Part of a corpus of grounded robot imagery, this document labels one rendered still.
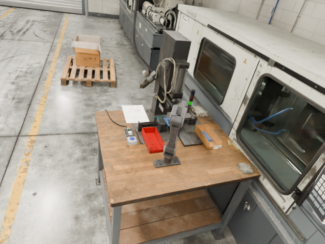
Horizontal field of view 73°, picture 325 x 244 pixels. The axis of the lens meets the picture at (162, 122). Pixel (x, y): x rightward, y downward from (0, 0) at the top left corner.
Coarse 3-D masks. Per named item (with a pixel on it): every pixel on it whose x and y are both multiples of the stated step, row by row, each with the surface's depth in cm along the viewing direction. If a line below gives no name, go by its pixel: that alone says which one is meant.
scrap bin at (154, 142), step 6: (144, 132) 177; (150, 132) 187; (156, 132) 183; (144, 138) 177; (150, 138) 180; (156, 138) 181; (150, 144) 174; (156, 144) 175; (162, 144) 171; (150, 150) 164; (156, 150) 166; (162, 150) 169
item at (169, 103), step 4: (164, 92) 190; (168, 96) 186; (168, 100) 182; (172, 100) 180; (176, 100) 180; (160, 104) 182; (164, 104) 182; (168, 104) 180; (172, 104) 176; (176, 104) 177; (164, 108) 177; (168, 108) 178
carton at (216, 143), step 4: (204, 124) 198; (196, 128) 195; (200, 128) 199; (204, 128) 201; (208, 128) 198; (196, 132) 196; (200, 132) 189; (208, 132) 198; (212, 132) 193; (200, 136) 190; (204, 136) 184; (212, 136) 193; (216, 136) 188; (204, 140) 184; (216, 140) 188; (220, 140) 183; (204, 144) 185; (208, 144) 178; (212, 144) 187; (216, 144) 188; (220, 144) 183; (208, 148) 180; (212, 148) 182; (216, 148) 183
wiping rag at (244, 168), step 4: (240, 164) 170; (244, 164) 170; (248, 164) 173; (240, 168) 167; (244, 168) 166; (248, 168) 167; (252, 168) 169; (244, 172) 165; (248, 172) 165; (252, 172) 166
